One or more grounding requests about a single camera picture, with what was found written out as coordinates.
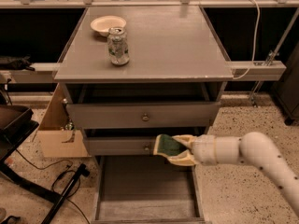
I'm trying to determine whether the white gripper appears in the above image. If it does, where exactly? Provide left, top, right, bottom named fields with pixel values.
left=167, top=134, right=217, bottom=166

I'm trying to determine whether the green yellow sponge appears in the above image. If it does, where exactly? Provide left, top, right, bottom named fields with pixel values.
left=153, top=134, right=187, bottom=158

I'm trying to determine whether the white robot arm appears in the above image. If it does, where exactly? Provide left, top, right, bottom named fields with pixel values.
left=165, top=132, right=299, bottom=216

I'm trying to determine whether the grey top drawer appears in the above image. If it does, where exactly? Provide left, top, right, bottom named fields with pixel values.
left=67, top=102, right=220, bottom=129

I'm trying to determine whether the grey middle drawer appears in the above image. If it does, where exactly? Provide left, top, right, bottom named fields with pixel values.
left=83, top=136, right=156, bottom=156

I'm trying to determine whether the grey open bottom drawer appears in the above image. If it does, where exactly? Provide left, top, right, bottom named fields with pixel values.
left=91, top=156, right=206, bottom=224

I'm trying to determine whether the grey wooden drawer cabinet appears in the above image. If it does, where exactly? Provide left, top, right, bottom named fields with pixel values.
left=55, top=6, right=232, bottom=156

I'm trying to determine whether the black stand leg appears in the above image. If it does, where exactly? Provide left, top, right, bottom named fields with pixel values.
left=42, top=164, right=90, bottom=224

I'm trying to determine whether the dark cabinet at right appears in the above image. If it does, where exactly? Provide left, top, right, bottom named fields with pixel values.
left=273, top=43, right=299, bottom=125

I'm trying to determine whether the silver green soda can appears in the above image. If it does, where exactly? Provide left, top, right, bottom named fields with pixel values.
left=107, top=27, right=130, bottom=65

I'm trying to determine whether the cardboard box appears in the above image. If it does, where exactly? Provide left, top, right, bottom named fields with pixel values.
left=37, top=85, right=89, bottom=158

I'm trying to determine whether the white paper bowl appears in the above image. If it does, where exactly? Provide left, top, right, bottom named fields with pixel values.
left=91, top=16, right=126, bottom=37

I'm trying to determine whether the black tray cart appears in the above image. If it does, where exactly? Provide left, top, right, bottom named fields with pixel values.
left=0, top=105, right=38, bottom=162

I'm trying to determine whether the metal rail frame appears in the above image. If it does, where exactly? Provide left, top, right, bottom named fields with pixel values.
left=0, top=0, right=299, bottom=82

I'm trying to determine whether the black floor cable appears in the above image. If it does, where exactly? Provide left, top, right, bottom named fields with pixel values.
left=15, top=148, right=92, bottom=224

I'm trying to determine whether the white cable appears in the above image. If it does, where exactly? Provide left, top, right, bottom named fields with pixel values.
left=233, top=0, right=262, bottom=80

